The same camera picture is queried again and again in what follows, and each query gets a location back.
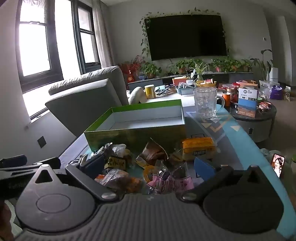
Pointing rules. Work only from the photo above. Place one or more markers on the black wall television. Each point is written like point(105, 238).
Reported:
point(186, 37)

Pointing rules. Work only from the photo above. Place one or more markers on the yellow woven basket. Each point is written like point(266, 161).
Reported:
point(205, 84)

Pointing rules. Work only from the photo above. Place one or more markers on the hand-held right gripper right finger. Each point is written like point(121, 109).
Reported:
point(204, 168)

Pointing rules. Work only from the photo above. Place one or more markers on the clear glass mug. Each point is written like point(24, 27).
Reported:
point(205, 104)

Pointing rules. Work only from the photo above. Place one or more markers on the orange biscuit packet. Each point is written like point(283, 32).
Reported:
point(120, 179)

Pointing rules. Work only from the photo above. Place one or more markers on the white cushion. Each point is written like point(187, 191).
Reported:
point(136, 95)

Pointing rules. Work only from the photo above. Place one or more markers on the dark round side table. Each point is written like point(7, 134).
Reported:
point(254, 127)

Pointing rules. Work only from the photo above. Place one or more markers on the black yellow label snack packet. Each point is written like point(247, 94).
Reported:
point(114, 164)

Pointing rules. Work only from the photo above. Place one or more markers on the red flower arrangement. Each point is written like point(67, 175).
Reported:
point(132, 68)

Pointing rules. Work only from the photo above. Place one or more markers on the white air purifier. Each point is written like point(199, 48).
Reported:
point(274, 74)

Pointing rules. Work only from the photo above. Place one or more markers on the brown snack packet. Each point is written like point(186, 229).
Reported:
point(152, 154)

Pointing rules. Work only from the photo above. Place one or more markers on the spider plant in vase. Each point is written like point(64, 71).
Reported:
point(199, 69)

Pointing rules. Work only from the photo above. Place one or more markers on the silver printed snack packet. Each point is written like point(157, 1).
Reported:
point(113, 149)

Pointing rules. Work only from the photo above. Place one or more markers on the smartphone with lit screen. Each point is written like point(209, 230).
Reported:
point(277, 165)

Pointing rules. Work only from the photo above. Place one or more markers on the ivy vine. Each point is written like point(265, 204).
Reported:
point(144, 34)

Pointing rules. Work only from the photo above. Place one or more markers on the tall leafy plant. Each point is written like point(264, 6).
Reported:
point(263, 62)

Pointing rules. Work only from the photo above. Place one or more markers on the purple bag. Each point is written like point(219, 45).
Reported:
point(276, 92)

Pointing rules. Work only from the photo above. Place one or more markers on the black framed window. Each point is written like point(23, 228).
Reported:
point(34, 46)
point(85, 39)

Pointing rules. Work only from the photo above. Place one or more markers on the yellow can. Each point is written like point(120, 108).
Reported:
point(149, 92)

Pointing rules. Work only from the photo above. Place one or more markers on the blue white carton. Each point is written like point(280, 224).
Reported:
point(248, 102)

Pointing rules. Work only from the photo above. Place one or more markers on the orange jelly cup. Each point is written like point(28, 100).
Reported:
point(148, 175)

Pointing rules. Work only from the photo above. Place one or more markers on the grey armchair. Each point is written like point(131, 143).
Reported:
point(87, 99)

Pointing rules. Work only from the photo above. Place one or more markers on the pink snack packet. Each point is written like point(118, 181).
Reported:
point(170, 184)

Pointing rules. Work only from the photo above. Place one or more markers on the black wall socket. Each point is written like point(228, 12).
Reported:
point(41, 141)

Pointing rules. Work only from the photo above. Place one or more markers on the green cardboard box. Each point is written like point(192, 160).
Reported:
point(138, 135)

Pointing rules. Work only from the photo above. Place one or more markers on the white round coffee table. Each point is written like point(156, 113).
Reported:
point(166, 97)

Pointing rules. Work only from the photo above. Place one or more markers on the blue plastic basket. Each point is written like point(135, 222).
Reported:
point(186, 90)

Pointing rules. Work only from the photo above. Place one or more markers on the light curtain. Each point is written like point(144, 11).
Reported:
point(103, 34)

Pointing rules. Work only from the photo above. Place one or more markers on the red wrapped snack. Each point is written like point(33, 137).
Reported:
point(264, 106)

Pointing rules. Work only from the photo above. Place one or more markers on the potted green plant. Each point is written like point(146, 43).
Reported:
point(218, 64)
point(234, 65)
point(183, 66)
point(150, 69)

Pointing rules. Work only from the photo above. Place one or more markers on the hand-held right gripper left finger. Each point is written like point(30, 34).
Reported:
point(93, 163)

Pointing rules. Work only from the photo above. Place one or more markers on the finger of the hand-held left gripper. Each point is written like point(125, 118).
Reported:
point(52, 163)
point(13, 161)

